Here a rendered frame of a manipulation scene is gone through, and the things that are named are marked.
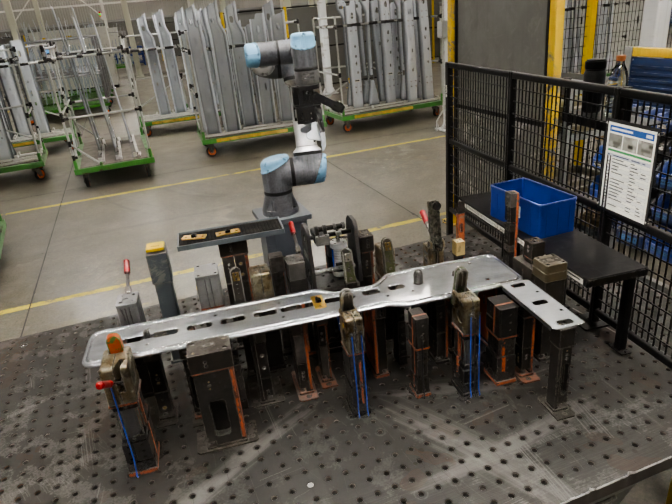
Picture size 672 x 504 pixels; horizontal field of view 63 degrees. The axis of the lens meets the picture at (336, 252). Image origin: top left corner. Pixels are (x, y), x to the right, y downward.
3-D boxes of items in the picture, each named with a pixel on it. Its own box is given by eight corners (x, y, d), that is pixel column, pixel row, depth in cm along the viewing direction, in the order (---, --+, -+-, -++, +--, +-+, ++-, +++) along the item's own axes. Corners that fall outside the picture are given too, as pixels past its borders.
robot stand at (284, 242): (264, 291, 251) (251, 209, 235) (307, 281, 257) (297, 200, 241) (276, 311, 233) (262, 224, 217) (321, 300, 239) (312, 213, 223)
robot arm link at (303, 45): (313, 30, 172) (316, 31, 164) (316, 67, 176) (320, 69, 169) (288, 33, 171) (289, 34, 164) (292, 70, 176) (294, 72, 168)
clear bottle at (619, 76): (612, 119, 185) (619, 56, 177) (599, 116, 191) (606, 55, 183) (629, 116, 186) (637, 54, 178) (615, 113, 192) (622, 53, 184)
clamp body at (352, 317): (349, 423, 167) (340, 325, 153) (339, 398, 178) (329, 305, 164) (378, 416, 169) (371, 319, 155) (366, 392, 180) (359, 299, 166)
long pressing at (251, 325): (78, 375, 152) (76, 371, 151) (90, 334, 172) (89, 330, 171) (527, 282, 178) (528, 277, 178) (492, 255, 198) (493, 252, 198)
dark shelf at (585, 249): (586, 289, 168) (587, 280, 167) (456, 203, 249) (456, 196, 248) (648, 276, 173) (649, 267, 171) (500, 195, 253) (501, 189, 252)
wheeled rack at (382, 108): (343, 134, 884) (333, 15, 813) (320, 125, 970) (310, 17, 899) (445, 116, 945) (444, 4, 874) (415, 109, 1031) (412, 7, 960)
